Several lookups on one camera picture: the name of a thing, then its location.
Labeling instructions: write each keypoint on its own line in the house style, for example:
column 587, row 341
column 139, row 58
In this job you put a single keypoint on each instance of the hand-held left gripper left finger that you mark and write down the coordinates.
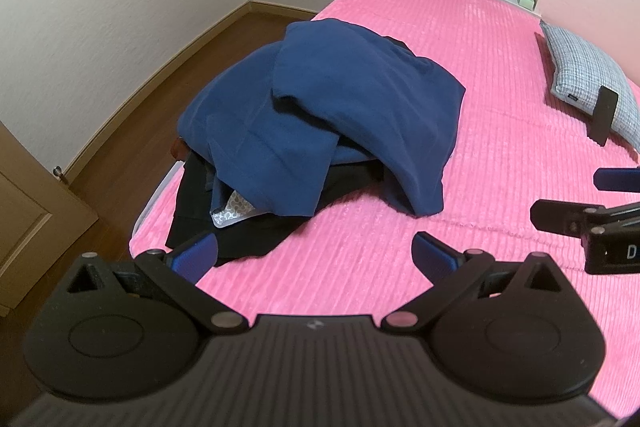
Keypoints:
column 197, row 252

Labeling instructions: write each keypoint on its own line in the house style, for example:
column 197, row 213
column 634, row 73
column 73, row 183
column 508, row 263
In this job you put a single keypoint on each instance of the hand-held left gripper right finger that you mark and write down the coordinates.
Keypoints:
column 435, row 252

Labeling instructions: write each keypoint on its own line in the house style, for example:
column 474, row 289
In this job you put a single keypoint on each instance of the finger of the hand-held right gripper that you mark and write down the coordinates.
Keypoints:
column 617, row 180
column 560, row 214

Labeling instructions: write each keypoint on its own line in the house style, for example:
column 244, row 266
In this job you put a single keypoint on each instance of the navy blue garment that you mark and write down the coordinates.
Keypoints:
column 350, row 82

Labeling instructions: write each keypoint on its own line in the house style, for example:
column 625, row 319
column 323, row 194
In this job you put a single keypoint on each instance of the black garment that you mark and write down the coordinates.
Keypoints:
column 240, row 242

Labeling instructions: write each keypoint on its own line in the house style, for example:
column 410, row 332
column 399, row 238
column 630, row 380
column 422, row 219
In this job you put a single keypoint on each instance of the white patterned cloth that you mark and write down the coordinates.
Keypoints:
column 232, row 209

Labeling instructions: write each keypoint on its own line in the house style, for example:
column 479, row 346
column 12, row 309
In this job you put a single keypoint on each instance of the black rectangular object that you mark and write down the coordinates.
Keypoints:
column 603, row 114

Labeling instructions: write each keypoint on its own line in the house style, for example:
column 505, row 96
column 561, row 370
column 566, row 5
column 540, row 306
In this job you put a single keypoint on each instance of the pink ribbed bed blanket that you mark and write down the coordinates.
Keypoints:
column 500, row 107

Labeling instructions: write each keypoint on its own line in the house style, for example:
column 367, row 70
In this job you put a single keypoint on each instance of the grey checked pillow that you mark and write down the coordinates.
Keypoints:
column 580, row 62

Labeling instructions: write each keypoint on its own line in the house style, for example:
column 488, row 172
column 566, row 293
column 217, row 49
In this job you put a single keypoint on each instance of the metal door stop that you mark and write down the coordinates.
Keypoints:
column 58, row 173

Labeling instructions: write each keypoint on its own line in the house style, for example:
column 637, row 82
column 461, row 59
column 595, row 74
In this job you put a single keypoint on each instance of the light wooden door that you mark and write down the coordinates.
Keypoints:
column 30, row 217

